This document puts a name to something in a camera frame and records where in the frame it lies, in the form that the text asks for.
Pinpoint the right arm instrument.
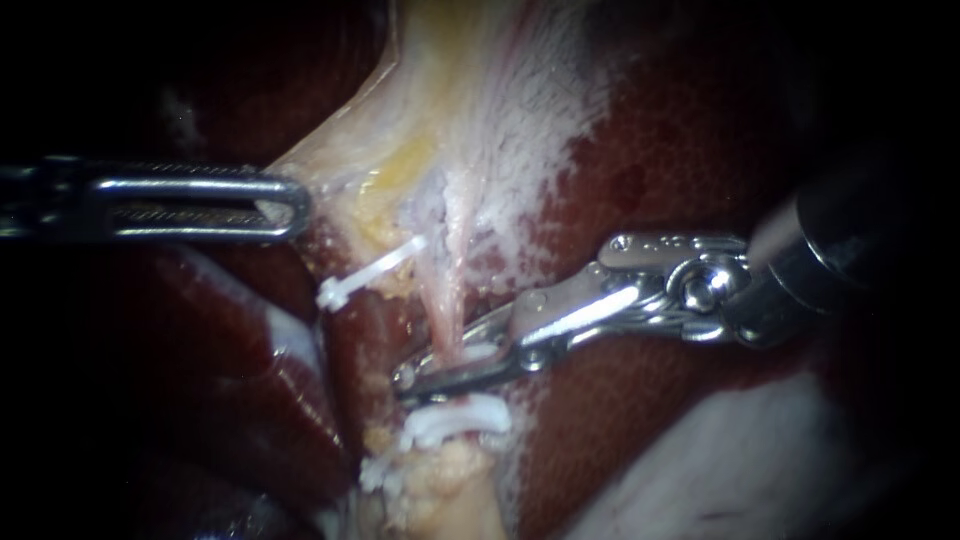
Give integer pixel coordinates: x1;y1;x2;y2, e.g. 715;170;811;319
512;233;790;373

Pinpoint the left arm instrument jaw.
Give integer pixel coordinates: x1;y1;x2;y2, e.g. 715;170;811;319
95;175;313;243
95;158;285;181

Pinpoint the right arm instrument jaw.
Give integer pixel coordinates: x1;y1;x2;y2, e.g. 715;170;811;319
403;350;547;404
390;302;528;393

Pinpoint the left arm instrument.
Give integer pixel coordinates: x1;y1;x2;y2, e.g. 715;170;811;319
0;155;103;246

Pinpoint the white clip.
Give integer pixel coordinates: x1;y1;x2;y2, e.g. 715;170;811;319
358;454;405;495
316;234;430;314
403;392;514;453
449;341;502;366

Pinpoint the gallbladder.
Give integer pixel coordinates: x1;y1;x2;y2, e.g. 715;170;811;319
262;0;481;253

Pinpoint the thin tube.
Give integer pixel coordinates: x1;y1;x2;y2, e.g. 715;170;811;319
419;224;481;361

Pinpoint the dark red liver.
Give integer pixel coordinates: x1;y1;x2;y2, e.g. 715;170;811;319
112;0;960;540

